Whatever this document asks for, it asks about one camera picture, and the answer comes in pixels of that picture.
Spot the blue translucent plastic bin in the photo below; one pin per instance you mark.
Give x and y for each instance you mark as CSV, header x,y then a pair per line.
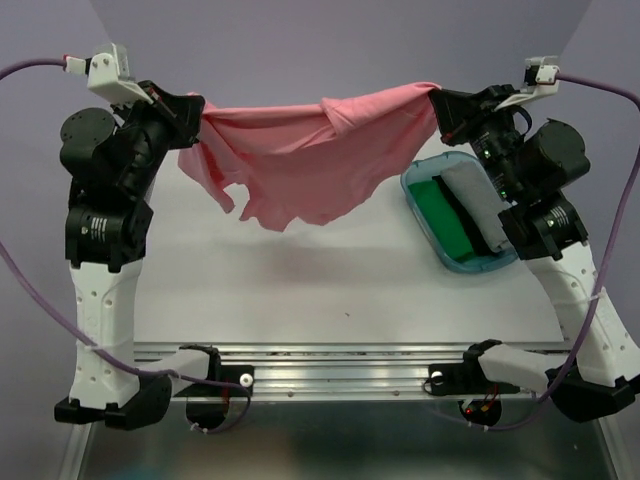
x,y
425,170

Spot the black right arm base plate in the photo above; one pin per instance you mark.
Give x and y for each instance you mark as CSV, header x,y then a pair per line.
x,y
462,379

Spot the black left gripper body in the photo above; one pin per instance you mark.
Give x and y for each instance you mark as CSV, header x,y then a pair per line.
x,y
160,124

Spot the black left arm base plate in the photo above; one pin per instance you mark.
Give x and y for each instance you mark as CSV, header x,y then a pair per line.
x,y
230,374

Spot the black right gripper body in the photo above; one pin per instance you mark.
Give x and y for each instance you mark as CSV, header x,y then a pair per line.
x,y
481,124

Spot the rolled grey t-shirt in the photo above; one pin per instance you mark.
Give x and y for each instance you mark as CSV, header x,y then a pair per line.
x,y
472,188

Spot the rolled green t-shirt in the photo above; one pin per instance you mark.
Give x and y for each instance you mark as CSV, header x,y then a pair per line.
x,y
442,220

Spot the pink t-shirt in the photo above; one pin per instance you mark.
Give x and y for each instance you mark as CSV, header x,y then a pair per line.
x,y
314,162

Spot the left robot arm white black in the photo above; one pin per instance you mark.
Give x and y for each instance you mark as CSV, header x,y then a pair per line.
x,y
113,158

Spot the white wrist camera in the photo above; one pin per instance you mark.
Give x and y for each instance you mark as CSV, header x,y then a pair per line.
x,y
108,74
540,81

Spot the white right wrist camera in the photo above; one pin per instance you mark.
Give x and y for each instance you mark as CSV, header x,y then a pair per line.
x,y
540,81

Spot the rolled black t-shirt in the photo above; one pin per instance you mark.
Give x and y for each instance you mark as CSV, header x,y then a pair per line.
x,y
478,242

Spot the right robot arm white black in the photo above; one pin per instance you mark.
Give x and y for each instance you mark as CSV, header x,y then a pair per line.
x,y
529,171

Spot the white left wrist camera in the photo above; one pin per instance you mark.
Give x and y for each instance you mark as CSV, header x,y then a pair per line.
x,y
108,74

